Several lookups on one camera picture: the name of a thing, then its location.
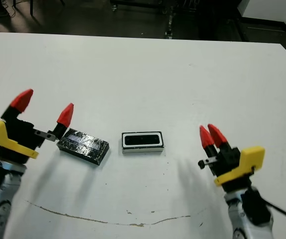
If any camera box base white inside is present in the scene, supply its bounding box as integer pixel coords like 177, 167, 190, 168
121, 131, 165, 155

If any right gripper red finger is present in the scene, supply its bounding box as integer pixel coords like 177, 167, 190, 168
207, 123, 239, 156
199, 125, 219, 160

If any black box lid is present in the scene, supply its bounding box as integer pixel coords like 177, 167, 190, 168
57, 128, 110, 166

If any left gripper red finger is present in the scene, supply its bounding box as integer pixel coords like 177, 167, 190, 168
0, 89, 34, 121
48, 103, 75, 140

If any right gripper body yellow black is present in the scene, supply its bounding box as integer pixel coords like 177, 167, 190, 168
197, 146, 266, 191

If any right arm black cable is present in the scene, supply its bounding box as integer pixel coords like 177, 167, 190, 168
264, 201, 286, 236

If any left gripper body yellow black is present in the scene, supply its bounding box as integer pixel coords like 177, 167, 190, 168
0, 116, 57, 164

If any black wheeled cart frame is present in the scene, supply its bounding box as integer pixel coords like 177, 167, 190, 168
109, 0, 198, 13

